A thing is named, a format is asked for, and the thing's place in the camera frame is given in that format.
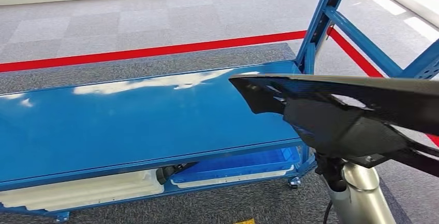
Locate black plastic panel part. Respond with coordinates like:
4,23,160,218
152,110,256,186
228,73,439,179

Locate blue metal shelf rack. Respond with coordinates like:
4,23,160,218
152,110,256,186
0,0,439,223

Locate blue plastic crate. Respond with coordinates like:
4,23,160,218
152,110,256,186
170,147,302,184

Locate white plastic crate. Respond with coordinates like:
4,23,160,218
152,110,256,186
170,165,296,189

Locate red barrier belt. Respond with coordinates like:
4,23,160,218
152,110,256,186
0,29,308,73
326,26,439,148

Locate stacked white plastic crates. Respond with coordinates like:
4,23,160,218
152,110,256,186
0,169,165,213

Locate black plastic bracket part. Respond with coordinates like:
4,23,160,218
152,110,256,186
156,161,200,186

